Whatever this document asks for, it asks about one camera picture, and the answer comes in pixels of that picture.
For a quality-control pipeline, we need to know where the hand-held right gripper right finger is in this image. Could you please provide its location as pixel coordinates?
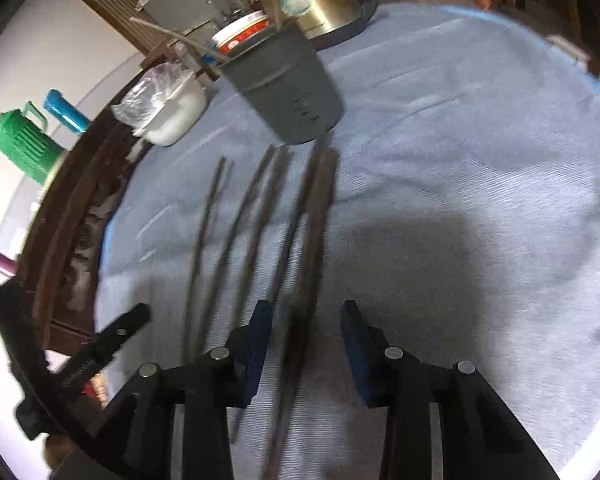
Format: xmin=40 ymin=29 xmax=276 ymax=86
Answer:
xmin=341 ymin=300 xmax=561 ymax=480

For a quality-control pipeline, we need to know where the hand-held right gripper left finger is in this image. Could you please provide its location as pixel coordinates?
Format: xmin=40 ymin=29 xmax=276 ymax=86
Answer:
xmin=87 ymin=300 xmax=273 ymax=480

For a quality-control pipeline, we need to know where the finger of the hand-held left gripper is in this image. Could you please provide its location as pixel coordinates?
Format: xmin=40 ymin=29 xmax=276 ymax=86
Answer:
xmin=55 ymin=304 xmax=151 ymax=387

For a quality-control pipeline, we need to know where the grey perforated utensil holder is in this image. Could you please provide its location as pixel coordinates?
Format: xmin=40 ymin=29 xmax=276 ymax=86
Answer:
xmin=219 ymin=19 xmax=346 ymax=146

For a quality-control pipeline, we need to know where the red object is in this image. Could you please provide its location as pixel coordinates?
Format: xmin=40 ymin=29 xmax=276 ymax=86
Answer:
xmin=82 ymin=380 xmax=109 ymax=407

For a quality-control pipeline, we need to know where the dark carved wooden table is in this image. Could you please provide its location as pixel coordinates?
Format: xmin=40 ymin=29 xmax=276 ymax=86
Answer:
xmin=17 ymin=60 xmax=221 ymax=356

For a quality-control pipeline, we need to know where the blue-grey table cloth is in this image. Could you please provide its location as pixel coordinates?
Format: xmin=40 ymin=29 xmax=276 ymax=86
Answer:
xmin=95 ymin=2 xmax=600 ymax=480

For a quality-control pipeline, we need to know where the green thermos jug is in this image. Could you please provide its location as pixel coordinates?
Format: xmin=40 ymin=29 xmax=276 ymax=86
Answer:
xmin=0 ymin=102 xmax=68 ymax=186

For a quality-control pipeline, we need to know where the white plastic container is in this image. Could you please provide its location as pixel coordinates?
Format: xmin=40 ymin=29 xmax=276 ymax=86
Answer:
xmin=130 ymin=67 xmax=208 ymax=147

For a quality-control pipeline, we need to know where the blue bottle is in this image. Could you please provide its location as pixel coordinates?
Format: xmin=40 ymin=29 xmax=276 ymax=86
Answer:
xmin=43 ymin=89 xmax=91 ymax=133

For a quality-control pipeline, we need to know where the clear plastic bag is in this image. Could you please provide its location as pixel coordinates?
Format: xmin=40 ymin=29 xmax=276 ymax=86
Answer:
xmin=111 ymin=62 xmax=196 ymax=136

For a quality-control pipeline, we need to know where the red lid jar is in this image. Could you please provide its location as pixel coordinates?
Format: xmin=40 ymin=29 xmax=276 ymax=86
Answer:
xmin=211 ymin=10 xmax=273 ymax=56

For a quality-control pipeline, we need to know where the brown louvered wooden door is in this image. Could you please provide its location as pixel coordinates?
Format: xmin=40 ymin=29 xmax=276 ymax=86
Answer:
xmin=69 ymin=0 xmax=181 ymax=56

